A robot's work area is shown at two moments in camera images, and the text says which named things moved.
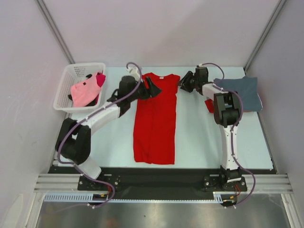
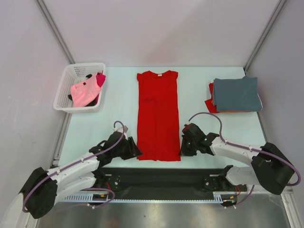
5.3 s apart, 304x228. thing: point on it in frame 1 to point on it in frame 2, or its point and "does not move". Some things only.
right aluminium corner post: x=276 y=11 does not move
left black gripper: x=153 y=90 to x=133 y=151
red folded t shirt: x=210 y=105 does not move
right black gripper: x=190 y=80 to x=187 y=147
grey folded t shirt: x=247 y=88 does not move
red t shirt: x=155 y=121 does not move
